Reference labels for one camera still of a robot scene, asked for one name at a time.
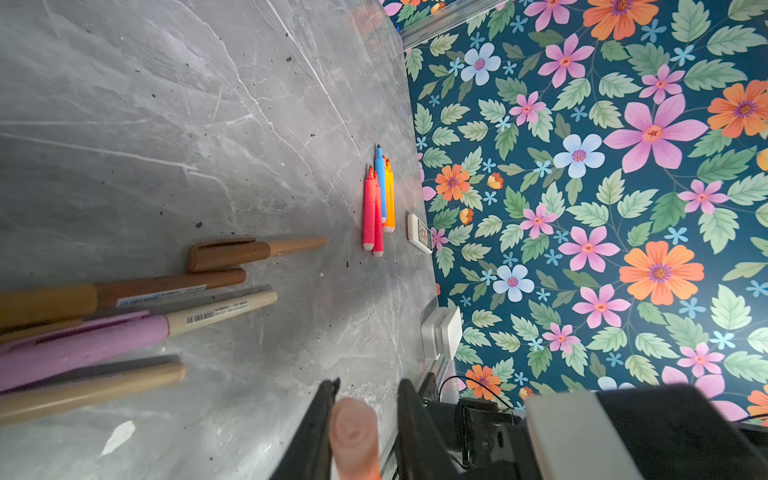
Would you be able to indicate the white remote control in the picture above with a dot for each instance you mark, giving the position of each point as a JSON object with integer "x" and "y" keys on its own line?
{"x": 418, "y": 234}

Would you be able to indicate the yellow orange marker pen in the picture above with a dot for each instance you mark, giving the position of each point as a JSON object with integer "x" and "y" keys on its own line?
{"x": 390, "y": 204}

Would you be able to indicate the pink lilac marker pen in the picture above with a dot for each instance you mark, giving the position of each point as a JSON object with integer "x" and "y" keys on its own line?
{"x": 39, "y": 357}

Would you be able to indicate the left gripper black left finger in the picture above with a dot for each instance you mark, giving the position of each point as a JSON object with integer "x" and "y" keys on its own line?
{"x": 308, "y": 456}

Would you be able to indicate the white flat box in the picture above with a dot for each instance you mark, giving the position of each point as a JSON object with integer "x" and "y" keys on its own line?
{"x": 442, "y": 333}

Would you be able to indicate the blue marker pen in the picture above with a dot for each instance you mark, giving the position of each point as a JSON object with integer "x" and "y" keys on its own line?
{"x": 381, "y": 172}

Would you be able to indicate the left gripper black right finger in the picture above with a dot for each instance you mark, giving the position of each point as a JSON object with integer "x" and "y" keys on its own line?
{"x": 419, "y": 449}

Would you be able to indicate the dark brown marker pen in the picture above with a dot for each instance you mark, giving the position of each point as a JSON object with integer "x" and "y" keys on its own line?
{"x": 228, "y": 254}

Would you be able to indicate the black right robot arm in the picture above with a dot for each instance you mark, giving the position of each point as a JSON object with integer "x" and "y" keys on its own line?
{"x": 678, "y": 430}

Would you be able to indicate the red orange marker pen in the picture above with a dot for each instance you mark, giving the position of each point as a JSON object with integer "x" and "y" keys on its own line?
{"x": 368, "y": 233}

